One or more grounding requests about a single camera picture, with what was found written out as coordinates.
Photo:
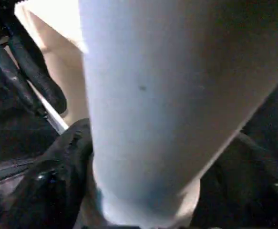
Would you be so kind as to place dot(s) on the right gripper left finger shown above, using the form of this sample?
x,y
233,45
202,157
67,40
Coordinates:
x,y
53,186

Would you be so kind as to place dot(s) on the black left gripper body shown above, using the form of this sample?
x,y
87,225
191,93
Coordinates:
x,y
0,19

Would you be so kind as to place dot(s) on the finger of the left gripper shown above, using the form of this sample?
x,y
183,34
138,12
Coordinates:
x,y
10,78
45,83

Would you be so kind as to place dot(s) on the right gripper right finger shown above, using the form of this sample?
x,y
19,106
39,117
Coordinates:
x,y
248,190

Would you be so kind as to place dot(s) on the white plastic table leg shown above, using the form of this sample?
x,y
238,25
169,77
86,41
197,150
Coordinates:
x,y
153,95

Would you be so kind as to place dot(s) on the black glossy mat cloth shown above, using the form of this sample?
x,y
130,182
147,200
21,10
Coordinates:
x,y
10,133

